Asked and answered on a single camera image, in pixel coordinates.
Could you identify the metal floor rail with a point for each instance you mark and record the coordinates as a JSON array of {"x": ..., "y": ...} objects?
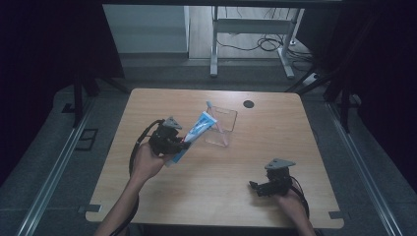
[
  {"x": 364, "y": 170},
  {"x": 49, "y": 183}
]

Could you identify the person's right hand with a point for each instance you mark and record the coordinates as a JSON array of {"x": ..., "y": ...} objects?
[{"x": 290, "y": 203}]

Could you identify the pink and blue toothbrush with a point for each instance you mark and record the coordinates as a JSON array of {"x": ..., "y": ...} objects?
[{"x": 209, "y": 105}]

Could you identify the blue toothpaste tube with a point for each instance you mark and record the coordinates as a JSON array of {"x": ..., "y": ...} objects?
[{"x": 200, "y": 127}]

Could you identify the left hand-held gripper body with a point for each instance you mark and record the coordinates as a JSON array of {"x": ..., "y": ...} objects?
[{"x": 164, "y": 139}]

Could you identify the clear plastic cup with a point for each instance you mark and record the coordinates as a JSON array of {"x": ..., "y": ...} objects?
[{"x": 226, "y": 124}]

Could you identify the black metal stand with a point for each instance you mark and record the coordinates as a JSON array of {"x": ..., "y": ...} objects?
[
  {"x": 344, "y": 105},
  {"x": 78, "y": 98}
]

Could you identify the black table grommet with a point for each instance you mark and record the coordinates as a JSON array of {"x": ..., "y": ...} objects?
[{"x": 248, "y": 104}]

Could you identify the white desk frame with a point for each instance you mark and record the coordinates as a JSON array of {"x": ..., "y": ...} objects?
[{"x": 214, "y": 49}]

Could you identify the white power strip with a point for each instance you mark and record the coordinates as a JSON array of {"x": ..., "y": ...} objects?
[{"x": 310, "y": 78}]

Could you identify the dark curtain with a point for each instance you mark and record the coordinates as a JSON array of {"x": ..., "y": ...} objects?
[
  {"x": 387, "y": 65},
  {"x": 39, "y": 49}
]

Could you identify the person's left hand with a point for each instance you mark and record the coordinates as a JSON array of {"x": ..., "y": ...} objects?
[{"x": 147, "y": 164}]

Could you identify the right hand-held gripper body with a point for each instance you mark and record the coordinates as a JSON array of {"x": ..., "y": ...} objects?
[{"x": 278, "y": 180}]

